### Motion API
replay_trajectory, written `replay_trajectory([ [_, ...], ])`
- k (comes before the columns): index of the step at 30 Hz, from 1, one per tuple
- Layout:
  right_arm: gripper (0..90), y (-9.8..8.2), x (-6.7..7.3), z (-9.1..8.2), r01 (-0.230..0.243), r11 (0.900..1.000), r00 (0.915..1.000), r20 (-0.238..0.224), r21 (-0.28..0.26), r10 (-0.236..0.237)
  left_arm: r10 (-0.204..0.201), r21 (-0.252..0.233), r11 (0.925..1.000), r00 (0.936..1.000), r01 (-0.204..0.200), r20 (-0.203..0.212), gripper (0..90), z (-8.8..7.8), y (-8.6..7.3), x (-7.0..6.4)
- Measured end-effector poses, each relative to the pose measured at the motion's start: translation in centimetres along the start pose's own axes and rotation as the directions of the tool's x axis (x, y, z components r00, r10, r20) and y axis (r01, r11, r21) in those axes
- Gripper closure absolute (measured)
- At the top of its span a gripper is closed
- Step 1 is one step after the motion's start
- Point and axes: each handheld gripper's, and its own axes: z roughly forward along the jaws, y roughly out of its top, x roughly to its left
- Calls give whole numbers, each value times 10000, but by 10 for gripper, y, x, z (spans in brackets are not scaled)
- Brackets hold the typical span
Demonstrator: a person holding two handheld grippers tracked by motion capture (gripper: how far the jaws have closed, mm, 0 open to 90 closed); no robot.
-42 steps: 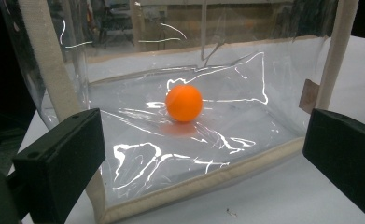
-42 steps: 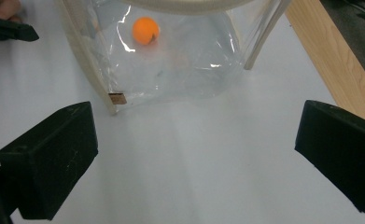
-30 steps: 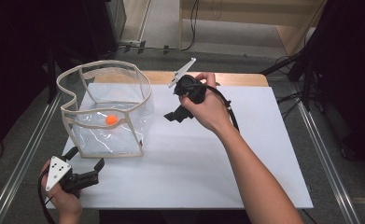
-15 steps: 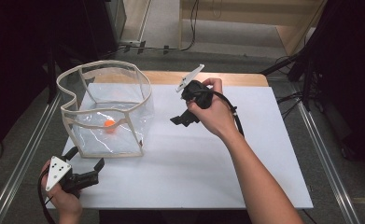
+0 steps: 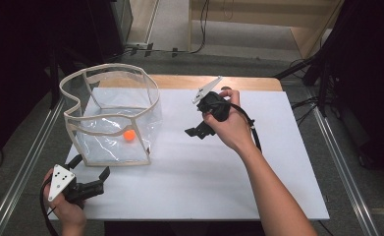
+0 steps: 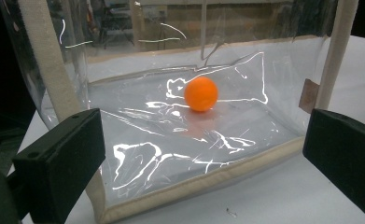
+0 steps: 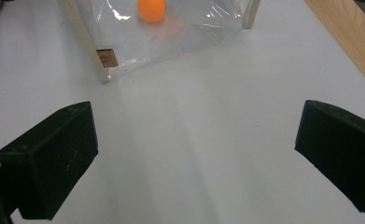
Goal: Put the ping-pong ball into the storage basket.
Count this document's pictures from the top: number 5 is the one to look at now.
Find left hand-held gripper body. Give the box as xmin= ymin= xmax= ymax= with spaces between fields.
xmin=47 ymin=164 xmax=105 ymax=206

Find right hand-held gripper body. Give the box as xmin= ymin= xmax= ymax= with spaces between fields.
xmin=192 ymin=76 xmax=232 ymax=137

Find transparent storage basket beige trim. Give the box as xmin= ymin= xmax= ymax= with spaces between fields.
xmin=59 ymin=63 xmax=164 ymax=167

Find orange ball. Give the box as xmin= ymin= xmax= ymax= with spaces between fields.
xmin=123 ymin=129 xmax=137 ymax=143

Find person's right hand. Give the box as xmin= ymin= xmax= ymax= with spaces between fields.
xmin=202 ymin=88 xmax=256 ymax=155

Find person's left hand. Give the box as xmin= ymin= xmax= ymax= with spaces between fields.
xmin=42 ymin=168 xmax=87 ymax=227

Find wooden table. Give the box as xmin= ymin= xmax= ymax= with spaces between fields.
xmin=99 ymin=74 xmax=284 ymax=92

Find white board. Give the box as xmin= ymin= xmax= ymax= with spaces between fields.
xmin=47 ymin=87 xmax=331 ymax=221

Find person's dark clothing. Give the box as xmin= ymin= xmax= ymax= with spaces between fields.
xmin=104 ymin=220 xmax=266 ymax=236

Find wooden furniture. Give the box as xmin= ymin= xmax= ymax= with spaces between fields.
xmin=189 ymin=0 xmax=346 ymax=61

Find black metal stand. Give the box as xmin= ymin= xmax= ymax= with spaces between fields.
xmin=273 ymin=53 xmax=332 ymax=117

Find black curtain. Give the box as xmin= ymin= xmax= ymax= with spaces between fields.
xmin=316 ymin=0 xmax=384 ymax=180
xmin=0 ymin=0 xmax=127 ymax=163

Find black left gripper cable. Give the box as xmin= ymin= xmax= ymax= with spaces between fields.
xmin=39 ymin=183 xmax=60 ymax=236

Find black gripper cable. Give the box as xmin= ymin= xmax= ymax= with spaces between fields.
xmin=228 ymin=102 xmax=263 ymax=153
xmin=39 ymin=183 xmax=60 ymax=236

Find aluminium floor rail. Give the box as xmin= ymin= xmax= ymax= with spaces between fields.
xmin=311 ymin=106 xmax=381 ymax=236
xmin=0 ymin=97 xmax=66 ymax=236

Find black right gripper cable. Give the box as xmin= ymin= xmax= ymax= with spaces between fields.
xmin=228 ymin=102 xmax=263 ymax=153

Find bundle of black cables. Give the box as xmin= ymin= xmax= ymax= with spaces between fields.
xmin=290 ymin=94 xmax=321 ymax=126

